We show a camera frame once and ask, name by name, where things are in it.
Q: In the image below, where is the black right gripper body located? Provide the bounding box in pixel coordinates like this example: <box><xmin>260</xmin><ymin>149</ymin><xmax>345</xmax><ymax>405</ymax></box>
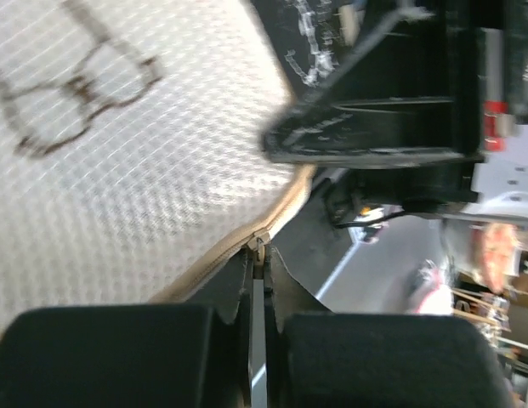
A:
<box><xmin>444</xmin><ymin>1</ymin><xmax>528</xmax><ymax>204</ymax></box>

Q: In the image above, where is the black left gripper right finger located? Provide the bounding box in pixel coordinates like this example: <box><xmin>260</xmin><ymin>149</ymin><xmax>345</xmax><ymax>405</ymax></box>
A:
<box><xmin>264</xmin><ymin>248</ymin><xmax>513</xmax><ymax>407</ymax></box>

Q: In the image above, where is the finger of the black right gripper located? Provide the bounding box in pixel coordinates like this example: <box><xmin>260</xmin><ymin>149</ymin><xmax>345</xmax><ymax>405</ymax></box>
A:
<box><xmin>324</xmin><ymin>163</ymin><xmax>479</xmax><ymax>225</ymax></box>
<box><xmin>262</xmin><ymin>1</ymin><xmax>483</xmax><ymax>169</ymax></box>

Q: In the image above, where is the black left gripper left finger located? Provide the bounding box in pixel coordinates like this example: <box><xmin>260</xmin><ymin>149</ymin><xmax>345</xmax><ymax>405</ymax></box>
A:
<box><xmin>0</xmin><ymin>250</ymin><xmax>253</xmax><ymax>407</ymax></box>

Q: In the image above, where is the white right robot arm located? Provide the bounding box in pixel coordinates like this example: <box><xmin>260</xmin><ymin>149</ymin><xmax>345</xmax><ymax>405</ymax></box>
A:
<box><xmin>255</xmin><ymin>1</ymin><xmax>528</xmax><ymax>228</ymax></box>

